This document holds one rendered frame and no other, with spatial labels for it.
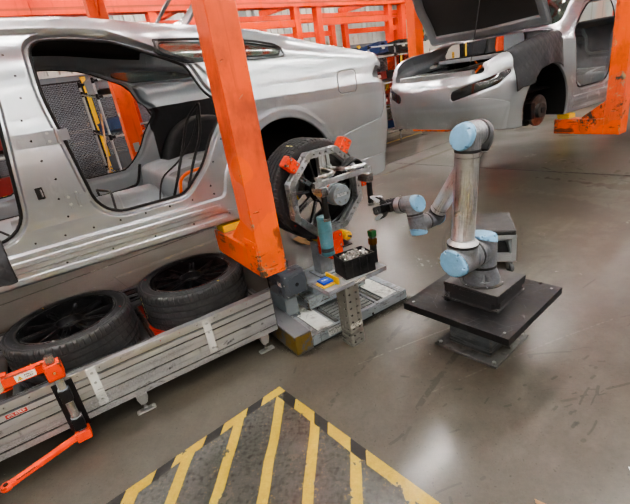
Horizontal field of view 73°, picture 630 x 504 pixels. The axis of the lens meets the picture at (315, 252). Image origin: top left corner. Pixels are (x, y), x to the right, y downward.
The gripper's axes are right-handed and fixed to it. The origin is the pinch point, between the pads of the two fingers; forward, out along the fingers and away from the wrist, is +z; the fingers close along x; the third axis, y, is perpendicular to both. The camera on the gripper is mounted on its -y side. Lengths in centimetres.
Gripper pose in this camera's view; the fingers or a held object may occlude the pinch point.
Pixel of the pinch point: (371, 208)
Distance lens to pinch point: 256.1
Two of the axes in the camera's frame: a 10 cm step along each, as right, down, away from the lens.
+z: -5.4, -0.2, 8.4
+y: 8.0, -3.1, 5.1
